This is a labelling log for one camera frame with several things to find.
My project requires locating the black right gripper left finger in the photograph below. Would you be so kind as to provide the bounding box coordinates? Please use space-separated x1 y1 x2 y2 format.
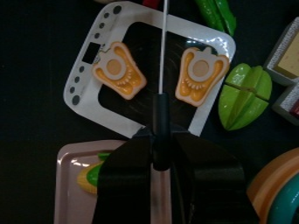
92 127 154 224

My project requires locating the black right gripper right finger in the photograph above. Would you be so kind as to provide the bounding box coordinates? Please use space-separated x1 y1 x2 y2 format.
169 125 261 224

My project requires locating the pink plastic tray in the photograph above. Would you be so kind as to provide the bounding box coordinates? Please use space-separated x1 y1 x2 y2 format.
52 139 173 224

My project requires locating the green toy star fruit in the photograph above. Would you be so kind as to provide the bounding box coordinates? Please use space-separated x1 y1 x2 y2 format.
217 62 273 132

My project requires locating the orange toy toast right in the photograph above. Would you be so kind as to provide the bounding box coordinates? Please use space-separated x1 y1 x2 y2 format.
173 46 231 108

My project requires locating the white toy induction stove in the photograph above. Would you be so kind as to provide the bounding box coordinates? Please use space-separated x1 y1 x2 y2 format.
61 0 237 139

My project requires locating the green toy pea pod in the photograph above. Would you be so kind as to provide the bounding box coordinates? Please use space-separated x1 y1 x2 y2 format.
192 0 239 38

